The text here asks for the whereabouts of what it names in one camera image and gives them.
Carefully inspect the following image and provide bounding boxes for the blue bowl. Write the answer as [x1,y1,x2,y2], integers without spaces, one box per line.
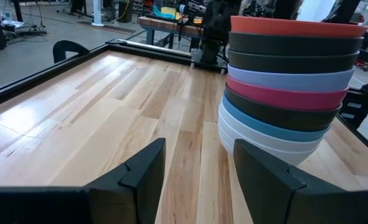
[221,95,331,142]

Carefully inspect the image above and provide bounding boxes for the white bowl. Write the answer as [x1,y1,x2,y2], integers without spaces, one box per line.
[218,102,324,153]
[217,114,317,166]

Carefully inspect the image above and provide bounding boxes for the white pillar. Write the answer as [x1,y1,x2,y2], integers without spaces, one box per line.
[91,0,105,27]

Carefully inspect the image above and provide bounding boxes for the black bowl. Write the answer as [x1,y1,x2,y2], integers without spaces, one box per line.
[228,49,361,75]
[224,85,342,133]
[229,30,364,57]

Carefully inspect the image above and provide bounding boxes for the lavender bowl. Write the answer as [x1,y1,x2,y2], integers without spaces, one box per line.
[227,64,356,93]

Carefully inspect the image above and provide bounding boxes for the dark grey metal cart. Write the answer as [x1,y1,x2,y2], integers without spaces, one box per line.
[339,30,368,130]

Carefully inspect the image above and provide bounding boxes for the coral red bowl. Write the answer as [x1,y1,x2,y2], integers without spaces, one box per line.
[230,15,368,39]

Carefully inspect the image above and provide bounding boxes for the wooden workbench blue legs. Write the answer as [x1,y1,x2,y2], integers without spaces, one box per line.
[138,15,205,52]

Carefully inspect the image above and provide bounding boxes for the black curved frame bracket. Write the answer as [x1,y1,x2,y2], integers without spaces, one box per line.
[52,39,90,64]

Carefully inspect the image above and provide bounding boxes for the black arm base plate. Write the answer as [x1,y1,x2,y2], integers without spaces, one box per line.
[190,46,230,72]

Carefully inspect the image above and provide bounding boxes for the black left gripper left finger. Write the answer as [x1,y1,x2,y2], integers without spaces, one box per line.
[83,138,167,224]

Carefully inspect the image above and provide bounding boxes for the magenta bowl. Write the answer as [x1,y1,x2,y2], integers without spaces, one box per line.
[225,74,349,111]

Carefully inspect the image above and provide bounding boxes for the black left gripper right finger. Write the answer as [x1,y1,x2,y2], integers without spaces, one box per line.
[233,139,307,224]

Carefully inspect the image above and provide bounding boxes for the black floor cable cover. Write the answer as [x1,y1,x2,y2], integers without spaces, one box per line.
[74,20,138,35]

